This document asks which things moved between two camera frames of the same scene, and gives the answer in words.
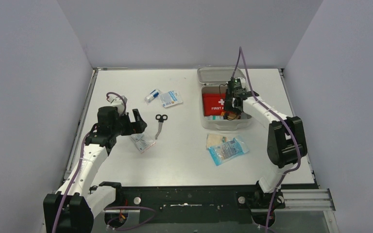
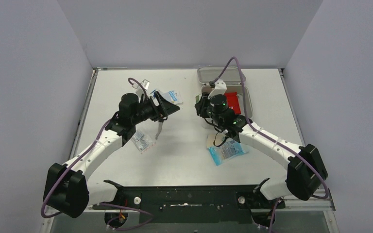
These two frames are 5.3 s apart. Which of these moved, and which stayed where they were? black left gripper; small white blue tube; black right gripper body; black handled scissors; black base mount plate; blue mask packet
Moved: black right gripper body; black left gripper
Stayed: blue mask packet; black handled scissors; small white blue tube; black base mount plate
